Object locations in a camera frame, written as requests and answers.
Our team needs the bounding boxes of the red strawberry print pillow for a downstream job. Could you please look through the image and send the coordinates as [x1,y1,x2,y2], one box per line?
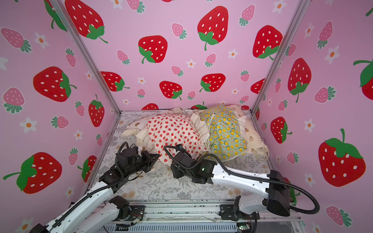
[135,112,210,166]

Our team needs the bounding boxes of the lemon print teal pillow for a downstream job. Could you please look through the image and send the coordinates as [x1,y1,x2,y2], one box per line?
[198,105,248,162]

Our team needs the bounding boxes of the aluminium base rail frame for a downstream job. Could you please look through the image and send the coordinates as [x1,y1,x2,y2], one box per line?
[56,199,301,233]

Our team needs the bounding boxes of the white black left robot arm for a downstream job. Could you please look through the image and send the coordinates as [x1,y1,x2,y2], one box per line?
[31,143,160,233]

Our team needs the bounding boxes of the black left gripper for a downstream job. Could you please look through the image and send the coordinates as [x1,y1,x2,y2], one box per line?
[125,151,160,178]

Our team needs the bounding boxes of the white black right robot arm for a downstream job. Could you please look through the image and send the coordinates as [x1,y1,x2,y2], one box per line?
[171,151,320,217]

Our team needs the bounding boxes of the fern print bed sheet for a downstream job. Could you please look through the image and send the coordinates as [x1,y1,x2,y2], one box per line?
[91,111,252,201]

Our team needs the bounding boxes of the aluminium left corner post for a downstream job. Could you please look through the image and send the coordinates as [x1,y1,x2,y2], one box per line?
[51,0,121,115]

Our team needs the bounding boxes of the aluminium corner post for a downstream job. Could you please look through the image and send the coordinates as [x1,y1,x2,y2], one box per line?
[51,0,121,115]
[250,0,311,116]

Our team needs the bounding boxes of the white bear print pillow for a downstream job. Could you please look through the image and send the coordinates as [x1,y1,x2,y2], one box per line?
[121,107,187,172]

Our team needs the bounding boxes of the aluminium right corner post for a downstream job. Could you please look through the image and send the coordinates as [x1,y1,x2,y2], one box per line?
[250,0,311,116]

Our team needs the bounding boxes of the cream animal print pillow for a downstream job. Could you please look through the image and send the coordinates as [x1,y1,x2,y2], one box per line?
[228,104,269,161]

